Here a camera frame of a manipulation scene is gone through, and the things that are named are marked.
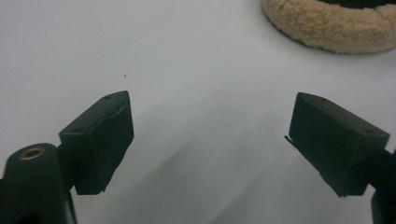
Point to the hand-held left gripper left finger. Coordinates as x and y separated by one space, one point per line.
99 140

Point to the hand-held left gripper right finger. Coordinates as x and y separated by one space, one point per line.
333 143

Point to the beige fleece cover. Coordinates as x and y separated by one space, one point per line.
327 28

